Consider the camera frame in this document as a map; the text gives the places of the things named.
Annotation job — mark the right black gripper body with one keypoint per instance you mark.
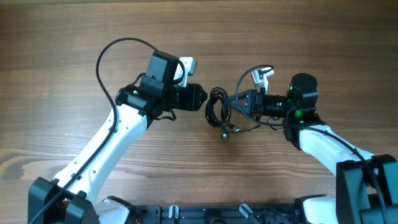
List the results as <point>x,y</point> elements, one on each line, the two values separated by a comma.
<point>259,103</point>

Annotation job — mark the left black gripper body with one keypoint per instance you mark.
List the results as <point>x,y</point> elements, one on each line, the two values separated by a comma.
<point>190,97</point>

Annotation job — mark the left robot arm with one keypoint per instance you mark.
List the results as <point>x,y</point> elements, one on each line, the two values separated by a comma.
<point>71,196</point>

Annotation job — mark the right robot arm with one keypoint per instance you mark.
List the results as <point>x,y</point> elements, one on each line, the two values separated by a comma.
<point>366,185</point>

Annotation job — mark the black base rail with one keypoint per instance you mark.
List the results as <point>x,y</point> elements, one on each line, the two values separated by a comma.
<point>174,214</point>

